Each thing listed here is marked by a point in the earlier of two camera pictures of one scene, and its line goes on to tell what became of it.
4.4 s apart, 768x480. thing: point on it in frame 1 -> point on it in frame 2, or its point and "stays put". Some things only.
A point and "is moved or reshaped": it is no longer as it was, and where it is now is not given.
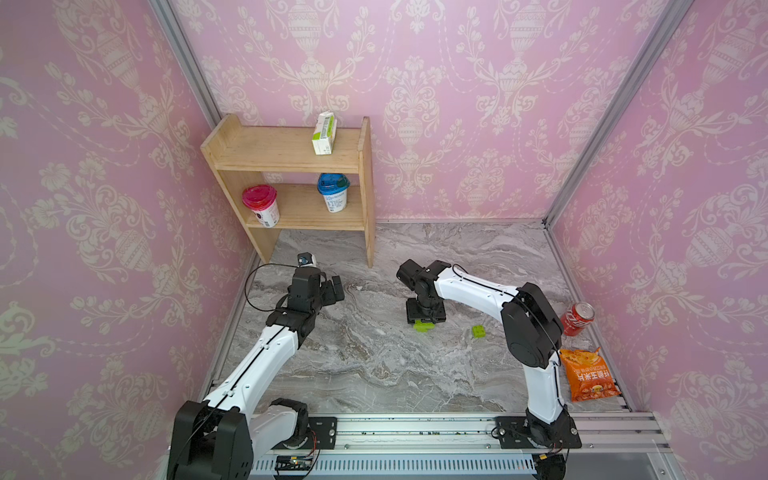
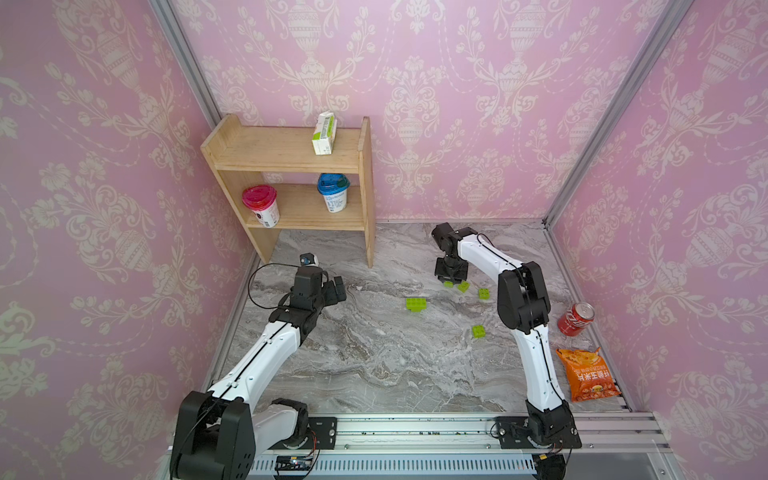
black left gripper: (331, 295) stays put
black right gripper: (411, 313) -> (441, 275)
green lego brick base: (423, 327) is moved or reshaped
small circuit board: (293, 463) stays put
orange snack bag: (588, 374) stays put
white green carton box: (324, 136) stays put
